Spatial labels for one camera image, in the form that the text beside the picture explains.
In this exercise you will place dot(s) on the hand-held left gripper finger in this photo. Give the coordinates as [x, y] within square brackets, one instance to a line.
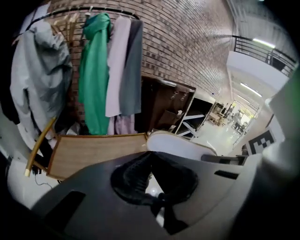
[222, 159]

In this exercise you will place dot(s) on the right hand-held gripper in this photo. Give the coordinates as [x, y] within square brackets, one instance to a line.
[279, 131]

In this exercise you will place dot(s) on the brown wooden surface board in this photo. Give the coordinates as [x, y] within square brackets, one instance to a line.
[93, 152]

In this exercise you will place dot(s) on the dark brown wooden cabinet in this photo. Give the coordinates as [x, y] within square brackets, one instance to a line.
[161, 103]

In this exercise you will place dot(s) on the black metal balcony railing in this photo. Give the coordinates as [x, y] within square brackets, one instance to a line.
[262, 49]

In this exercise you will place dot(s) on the crumpled lilac cloth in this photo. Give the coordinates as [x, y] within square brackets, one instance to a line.
[124, 125]

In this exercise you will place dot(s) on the dark grey garment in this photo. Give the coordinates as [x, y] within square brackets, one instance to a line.
[133, 75]

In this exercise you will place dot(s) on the pale lilac shirt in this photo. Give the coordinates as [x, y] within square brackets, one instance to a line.
[117, 70]

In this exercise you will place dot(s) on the green garment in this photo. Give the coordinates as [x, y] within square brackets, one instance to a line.
[93, 77]

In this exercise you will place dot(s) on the curved gold metal tube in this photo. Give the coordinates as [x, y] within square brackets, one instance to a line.
[39, 143]

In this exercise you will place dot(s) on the grey hooded jacket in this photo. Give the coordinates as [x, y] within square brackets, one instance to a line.
[39, 77]

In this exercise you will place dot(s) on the wooden clothes hangers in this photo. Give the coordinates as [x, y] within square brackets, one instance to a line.
[68, 25]

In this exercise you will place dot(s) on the black garment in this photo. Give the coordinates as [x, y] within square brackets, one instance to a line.
[8, 98]

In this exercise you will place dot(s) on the white frame shelf unit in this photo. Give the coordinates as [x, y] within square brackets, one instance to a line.
[199, 112]

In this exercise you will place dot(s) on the black clothes rail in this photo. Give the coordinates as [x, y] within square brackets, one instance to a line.
[105, 9]

